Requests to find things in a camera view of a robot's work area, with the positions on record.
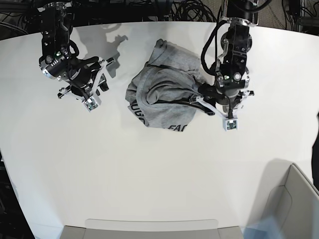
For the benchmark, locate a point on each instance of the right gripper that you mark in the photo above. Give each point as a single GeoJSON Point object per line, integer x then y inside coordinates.
{"type": "Point", "coordinates": [90, 76]}

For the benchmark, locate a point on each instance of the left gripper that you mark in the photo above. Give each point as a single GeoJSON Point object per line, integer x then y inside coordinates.
{"type": "Point", "coordinates": [211, 97]}

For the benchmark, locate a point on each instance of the grey T-shirt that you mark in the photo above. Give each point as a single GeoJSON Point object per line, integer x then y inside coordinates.
{"type": "Point", "coordinates": [159, 94]}

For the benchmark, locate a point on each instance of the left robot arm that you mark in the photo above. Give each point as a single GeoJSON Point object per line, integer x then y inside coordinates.
{"type": "Point", "coordinates": [231, 75]}

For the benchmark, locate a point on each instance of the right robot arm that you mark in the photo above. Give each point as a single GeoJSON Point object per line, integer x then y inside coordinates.
{"type": "Point", "coordinates": [60, 61]}

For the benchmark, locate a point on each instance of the grey bin right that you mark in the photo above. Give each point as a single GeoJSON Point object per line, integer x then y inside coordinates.
{"type": "Point", "coordinates": [294, 208]}

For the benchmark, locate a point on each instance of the blue translucent object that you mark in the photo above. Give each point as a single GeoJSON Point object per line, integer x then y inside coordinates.
{"type": "Point", "coordinates": [266, 228]}

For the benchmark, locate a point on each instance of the grey tray bottom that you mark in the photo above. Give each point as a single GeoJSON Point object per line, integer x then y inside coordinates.
{"type": "Point", "coordinates": [110, 229]}

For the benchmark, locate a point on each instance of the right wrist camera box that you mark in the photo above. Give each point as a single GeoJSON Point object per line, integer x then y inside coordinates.
{"type": "Point", "coordinates": [91, 103]}

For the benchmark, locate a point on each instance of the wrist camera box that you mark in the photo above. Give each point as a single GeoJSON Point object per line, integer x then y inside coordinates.
{"type": "Point", "coordinates": [230, 124]}
{"type": "Point", "coordinates": [91, 103]}

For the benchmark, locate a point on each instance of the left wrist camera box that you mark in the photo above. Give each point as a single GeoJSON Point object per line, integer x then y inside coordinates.
{"type": "Point", "coordinates": [230, 124]}

